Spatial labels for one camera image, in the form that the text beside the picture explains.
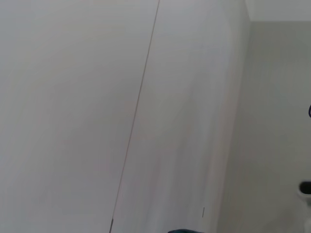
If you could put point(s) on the dark blue insulated lunch bag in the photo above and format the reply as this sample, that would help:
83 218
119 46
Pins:
187 231

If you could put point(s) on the white device with dark opening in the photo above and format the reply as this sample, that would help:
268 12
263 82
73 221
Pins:
307 199

